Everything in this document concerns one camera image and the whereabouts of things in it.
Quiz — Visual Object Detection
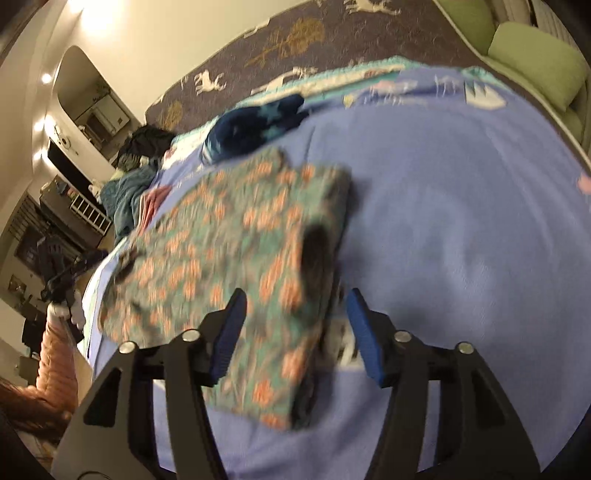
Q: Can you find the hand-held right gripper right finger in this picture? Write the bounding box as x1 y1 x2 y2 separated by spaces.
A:
346 288 542 480

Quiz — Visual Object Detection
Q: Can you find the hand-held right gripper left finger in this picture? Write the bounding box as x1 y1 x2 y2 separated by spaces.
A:
55 288 247 480

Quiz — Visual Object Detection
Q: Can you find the teal blanket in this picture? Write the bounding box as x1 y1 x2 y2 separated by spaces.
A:
99 165 160 241

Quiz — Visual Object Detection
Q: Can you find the deer print headboard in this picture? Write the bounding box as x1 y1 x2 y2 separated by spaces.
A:
145 0 490 134

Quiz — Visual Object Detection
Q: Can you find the person's left forearm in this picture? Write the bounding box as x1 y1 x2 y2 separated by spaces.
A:
36 318 80 409

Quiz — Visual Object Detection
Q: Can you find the pink folded cloth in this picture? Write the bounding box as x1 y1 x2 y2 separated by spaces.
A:
139 185 174 227

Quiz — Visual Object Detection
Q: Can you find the navy star pillow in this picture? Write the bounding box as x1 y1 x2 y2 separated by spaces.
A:
201 93 308 164

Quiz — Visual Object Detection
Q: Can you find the green pillow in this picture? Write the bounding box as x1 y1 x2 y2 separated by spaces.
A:
487 21 587 112

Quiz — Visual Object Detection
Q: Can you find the person's brown hair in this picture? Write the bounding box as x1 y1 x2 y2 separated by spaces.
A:
0 376 72 437

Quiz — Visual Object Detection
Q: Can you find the black clothes pile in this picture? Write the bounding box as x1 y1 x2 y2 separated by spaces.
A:
115 126 176 162

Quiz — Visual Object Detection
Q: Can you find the tall green cushion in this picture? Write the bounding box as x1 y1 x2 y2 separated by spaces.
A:
436 0 497 54

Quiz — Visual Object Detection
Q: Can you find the teal floral shirt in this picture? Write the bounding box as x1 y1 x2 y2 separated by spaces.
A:
99 147 354 430

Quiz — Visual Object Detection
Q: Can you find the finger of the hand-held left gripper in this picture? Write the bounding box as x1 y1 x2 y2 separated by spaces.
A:
74 250 109 275

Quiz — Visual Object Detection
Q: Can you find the white ladder rack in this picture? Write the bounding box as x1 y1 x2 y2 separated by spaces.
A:
69 191 114 236

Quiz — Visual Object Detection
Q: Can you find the white pleated curtain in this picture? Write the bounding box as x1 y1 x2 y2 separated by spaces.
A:
531 0 580 44

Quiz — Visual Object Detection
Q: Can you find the blue printed bed sheet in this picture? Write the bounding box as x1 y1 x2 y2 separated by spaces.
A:
83 55 591 480

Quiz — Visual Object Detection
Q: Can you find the person's left hand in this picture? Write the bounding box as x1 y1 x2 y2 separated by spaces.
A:
50 299 88 334

